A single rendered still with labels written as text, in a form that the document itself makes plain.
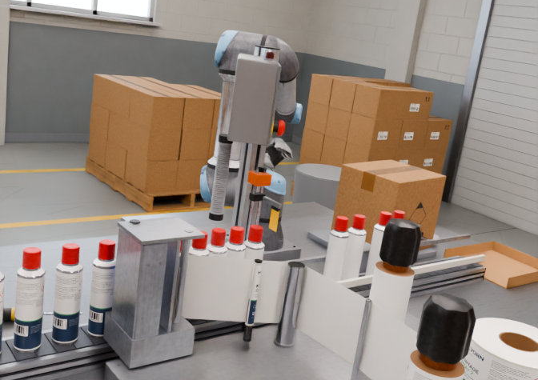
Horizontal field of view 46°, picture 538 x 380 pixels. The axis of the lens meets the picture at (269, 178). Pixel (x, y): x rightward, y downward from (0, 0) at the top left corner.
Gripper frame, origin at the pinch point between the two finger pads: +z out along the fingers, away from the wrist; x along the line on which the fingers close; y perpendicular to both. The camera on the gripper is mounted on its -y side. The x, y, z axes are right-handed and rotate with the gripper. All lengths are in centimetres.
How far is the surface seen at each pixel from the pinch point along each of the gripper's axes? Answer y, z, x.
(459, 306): -30, 111, 7
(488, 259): 75, 25, -39
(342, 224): -1.7, 46.7, 3.3
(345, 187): 23.8, 3.9, -12.5
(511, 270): 75, 35, -41
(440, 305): -31, 110, 9
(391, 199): 25.7, 21.6, -19.4
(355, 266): 12.2, 48.0, 6.8
